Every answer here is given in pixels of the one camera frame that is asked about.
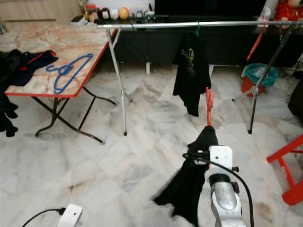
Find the black knit garment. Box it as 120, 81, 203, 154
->
151, 125, 220, 227

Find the large red plastic hanger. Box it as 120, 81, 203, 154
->
205, 87, 215, 127

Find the dark navy shirt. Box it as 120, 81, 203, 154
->
12, 50, 59, 87

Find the bare thin red hanger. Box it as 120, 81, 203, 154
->
246, 19, 269, 61

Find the blue plastic hanger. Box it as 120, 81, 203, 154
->
46, 53, 94, 94

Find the black shirt with green logo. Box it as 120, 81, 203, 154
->
173, 33, 212, 117

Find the red plastic stool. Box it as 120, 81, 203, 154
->
267, 135, 303, 205

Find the orange bin with teal bag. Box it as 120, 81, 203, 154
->
241, 63, 279, 97

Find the black clothes pile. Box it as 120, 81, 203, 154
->
0, 50, 25, 138

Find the dark grey sofa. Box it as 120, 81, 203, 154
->
288, 92, 303, 126

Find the black TV console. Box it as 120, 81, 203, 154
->
114, 17, 303, 68

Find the black television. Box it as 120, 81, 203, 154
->
154, 0, 268, 18

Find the orange round face toy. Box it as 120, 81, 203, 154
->
118, 6, 130, 20

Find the white round face toy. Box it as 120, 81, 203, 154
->
109, 7, 120, 20

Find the red and gold figurine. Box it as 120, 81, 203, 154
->
274, 0, 303, 22

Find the dark round face toy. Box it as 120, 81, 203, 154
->
99, 7, 110, 21

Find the marble pattern folding table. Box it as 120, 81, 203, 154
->
0, 24, 119, 144

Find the light wooden cabinet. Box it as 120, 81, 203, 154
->
0, 0, 81, 24

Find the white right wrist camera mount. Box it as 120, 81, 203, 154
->
208, 145, 233, 170

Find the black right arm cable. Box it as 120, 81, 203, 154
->
182, 152, 255, 227

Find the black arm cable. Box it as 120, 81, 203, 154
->
21, 207, 66, 227
182, 152, 255, 227

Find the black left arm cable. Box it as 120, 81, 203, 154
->
21, 207, 66, 227

